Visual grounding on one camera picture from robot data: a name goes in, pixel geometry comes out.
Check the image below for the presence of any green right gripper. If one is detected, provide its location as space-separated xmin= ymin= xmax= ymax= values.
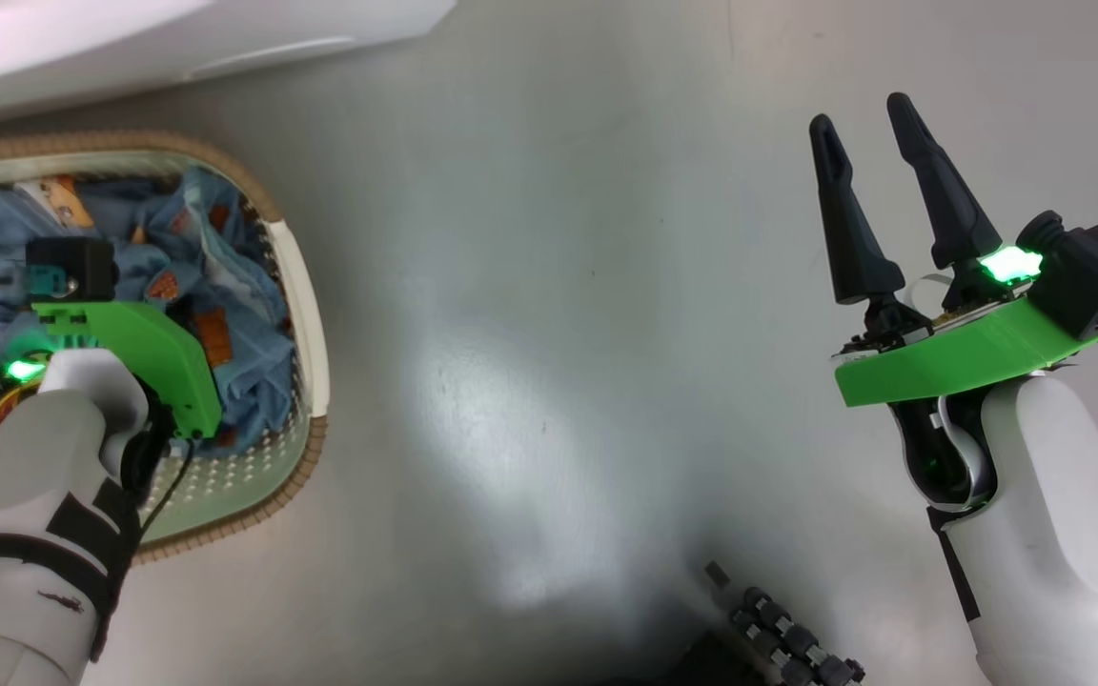
xmin=809 ymin=92 xmax=1098 ymax=408

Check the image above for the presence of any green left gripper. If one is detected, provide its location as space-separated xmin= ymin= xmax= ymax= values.
xmin=31 ymin=300 xmax=223 ymax=439

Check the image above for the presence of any blue patterned garment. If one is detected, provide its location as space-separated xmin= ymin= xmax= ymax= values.
xmin=0 ymin=167 xmax=298 ymax=449

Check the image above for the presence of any cream perforated basket brown rim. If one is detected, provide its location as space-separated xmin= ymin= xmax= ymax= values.
xmin=0 ymin=131 xmax=329 ymax=563

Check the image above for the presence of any white front-load washing machine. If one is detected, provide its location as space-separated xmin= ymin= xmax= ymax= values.
xmin=0 ymin=0 xmax=458 ymax=123

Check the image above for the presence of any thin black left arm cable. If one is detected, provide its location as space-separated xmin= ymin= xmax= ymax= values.
xmin=139 ymin=434 xmax=199 ymax=539

